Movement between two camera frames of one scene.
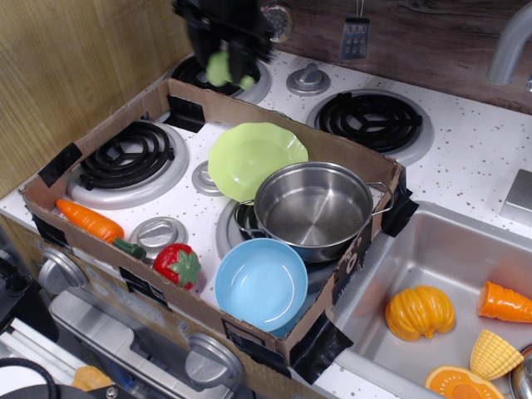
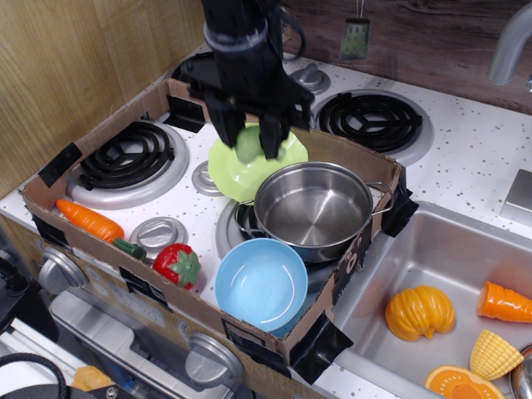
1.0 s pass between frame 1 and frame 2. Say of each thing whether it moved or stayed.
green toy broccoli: moved
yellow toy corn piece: stayed
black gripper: moved
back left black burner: stayed
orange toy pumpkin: stayed
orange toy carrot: stayed
